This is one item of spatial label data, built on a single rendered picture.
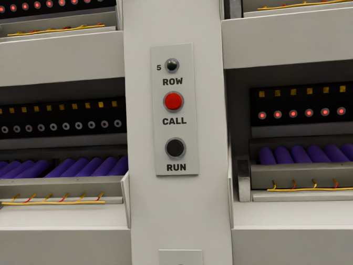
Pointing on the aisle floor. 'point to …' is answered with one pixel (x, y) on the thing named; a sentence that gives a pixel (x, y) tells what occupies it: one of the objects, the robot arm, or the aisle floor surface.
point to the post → (189, 36)
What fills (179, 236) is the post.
